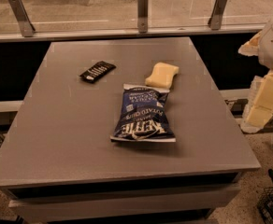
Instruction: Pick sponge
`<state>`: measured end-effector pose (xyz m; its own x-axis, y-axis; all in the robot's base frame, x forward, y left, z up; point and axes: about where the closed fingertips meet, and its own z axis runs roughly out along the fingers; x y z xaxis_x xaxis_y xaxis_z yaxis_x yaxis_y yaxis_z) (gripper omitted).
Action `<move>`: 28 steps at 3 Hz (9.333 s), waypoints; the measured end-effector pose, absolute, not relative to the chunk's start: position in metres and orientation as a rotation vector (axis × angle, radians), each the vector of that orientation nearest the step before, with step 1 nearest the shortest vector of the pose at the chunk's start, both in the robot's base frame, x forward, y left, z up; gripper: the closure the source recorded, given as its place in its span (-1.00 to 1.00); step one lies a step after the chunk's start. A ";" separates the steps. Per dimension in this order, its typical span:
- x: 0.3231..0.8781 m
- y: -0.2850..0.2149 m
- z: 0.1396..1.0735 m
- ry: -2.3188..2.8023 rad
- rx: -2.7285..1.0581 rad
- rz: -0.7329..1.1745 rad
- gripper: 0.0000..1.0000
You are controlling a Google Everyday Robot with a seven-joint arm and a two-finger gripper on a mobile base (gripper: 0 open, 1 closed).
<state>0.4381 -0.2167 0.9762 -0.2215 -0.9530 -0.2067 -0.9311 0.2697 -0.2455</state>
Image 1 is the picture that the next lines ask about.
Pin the grey window ledge rail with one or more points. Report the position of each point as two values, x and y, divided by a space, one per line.
133 33

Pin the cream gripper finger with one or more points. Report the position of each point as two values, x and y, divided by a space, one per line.
250 48

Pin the right metal rail bracket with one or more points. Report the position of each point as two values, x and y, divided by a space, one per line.
216 18

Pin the yellow sponge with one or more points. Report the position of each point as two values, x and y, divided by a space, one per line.
162 75

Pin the blue Kettle chips bag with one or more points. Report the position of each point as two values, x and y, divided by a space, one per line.
143 117

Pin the metal rail bracket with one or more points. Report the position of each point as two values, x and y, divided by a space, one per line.
26 27
216 18
142 16

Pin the black wire basket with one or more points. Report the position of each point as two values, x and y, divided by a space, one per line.
265 205

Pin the grey table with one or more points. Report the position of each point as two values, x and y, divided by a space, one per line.
58 162

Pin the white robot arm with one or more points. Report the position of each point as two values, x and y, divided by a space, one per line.
261 45

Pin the middle metal rail bracket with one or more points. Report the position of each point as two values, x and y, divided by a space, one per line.
142 16

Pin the black snack bar wrapper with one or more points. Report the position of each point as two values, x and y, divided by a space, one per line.
98 70

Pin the left metal rail bracket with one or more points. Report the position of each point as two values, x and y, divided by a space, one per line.
26 27

